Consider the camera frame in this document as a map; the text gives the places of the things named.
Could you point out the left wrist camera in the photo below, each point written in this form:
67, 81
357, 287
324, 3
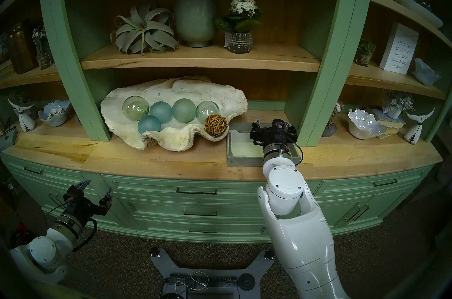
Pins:
72, 198

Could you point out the ruffled bowl with shells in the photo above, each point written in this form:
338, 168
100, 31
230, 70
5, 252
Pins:
54, 117

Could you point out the small potted green plant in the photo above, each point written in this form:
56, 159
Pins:
364, 56

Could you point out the tan old book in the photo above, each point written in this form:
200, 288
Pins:
388, 132

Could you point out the giant clam shell bowl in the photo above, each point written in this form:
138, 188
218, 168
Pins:
176, 141

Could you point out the grey-blue old book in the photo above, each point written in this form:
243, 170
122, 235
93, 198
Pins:
391, 121

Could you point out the white sign with text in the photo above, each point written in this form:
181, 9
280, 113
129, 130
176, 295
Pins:
399, 47

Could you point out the white flowers in glass pot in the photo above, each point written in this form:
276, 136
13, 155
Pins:
240, 24

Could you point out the orange-brown rattan ball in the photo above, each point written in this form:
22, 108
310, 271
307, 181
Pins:
216, 125

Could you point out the small grey-green box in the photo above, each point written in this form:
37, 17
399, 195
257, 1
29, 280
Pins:
9, 137

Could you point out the frosted teal glass ball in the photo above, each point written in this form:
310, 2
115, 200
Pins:
161, 111
149, 124

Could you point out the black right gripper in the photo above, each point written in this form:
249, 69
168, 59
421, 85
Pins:
275, 139

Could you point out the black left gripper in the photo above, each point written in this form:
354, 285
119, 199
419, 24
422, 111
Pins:
88, 211

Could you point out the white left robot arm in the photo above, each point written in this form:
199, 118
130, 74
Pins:
42, 252

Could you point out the pale flowers in white pot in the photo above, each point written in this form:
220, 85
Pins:
396, 106

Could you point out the grey-green air plant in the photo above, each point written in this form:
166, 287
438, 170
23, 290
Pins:
144, 30

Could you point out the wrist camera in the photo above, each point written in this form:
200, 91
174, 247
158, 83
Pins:
279, 126
72, 198

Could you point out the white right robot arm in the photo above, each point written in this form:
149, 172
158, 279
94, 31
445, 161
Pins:
300, 249

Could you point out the green wooden shelf cabinet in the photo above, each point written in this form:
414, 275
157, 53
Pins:
70, 54

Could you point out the clear pale glass ball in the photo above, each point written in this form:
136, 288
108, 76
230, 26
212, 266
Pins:
206, 109

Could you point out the clear green glass ball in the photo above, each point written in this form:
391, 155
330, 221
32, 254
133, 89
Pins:
135, 108

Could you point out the tall green ceramic vase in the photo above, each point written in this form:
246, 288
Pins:
194, 12

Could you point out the white ruffled ceramic bowl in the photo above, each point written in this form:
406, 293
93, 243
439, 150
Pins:
363, 126

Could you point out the frosted green glass ball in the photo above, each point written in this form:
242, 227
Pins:
184, 110

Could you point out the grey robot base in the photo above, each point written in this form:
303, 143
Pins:
159, 264

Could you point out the grey wooden tray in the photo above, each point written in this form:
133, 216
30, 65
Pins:
240, 151

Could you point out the large white platter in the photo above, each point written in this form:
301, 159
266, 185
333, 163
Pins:
416, 10

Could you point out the small flowers in glass vase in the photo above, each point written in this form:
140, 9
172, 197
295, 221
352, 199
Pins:
43, 58

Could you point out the bird figure on stone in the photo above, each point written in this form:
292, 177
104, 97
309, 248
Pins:
329, 130

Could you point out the brown glass jar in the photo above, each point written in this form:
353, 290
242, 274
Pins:
22, 49

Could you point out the pale blue ruffled bowl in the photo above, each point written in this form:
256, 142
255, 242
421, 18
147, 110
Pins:
426, 75

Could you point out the white whale tail figurine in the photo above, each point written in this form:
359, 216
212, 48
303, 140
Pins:
413, 132
26, 122

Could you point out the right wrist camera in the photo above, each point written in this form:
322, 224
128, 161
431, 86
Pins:
279, 126

